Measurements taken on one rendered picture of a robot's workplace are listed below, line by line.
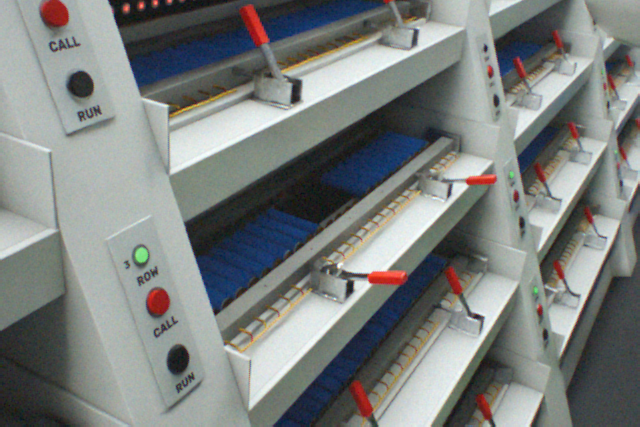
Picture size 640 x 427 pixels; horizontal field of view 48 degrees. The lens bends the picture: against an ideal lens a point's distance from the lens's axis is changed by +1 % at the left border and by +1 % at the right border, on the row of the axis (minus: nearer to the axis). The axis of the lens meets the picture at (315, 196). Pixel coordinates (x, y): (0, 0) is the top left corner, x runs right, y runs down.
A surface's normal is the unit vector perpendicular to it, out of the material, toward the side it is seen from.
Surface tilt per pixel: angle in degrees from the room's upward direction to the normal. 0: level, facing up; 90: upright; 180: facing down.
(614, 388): 0
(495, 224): 90
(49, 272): 113
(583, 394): 0
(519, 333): 90
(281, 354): 23
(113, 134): 90
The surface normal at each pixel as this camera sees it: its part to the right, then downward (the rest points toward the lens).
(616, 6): -0.78, 0.54
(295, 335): 0.07, -0.89
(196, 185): 0.86, 0.29
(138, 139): 0.82, -0.08
